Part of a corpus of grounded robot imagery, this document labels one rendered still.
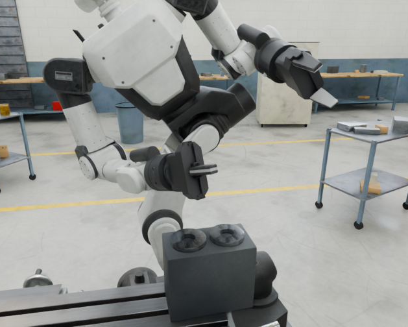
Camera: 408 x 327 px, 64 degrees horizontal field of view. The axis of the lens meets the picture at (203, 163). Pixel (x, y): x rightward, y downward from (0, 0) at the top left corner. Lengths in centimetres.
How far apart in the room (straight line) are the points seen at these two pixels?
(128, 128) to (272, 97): 281
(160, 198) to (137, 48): 48
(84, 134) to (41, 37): 746
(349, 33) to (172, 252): 912
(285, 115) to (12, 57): 597
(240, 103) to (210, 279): 56
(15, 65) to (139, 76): 768
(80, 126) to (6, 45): 760
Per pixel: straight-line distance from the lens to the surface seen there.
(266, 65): 78
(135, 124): 552
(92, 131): 105
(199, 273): 83
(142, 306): 96
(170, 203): 113
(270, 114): 663
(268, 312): 148
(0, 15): 862
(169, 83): 96
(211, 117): 106
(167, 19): 95
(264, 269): 143
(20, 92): 863
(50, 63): 102
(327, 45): 937
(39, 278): 157
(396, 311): 258
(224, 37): 108
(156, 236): 112
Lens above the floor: 160
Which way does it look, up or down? 20 degrees down
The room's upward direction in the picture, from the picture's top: straight up
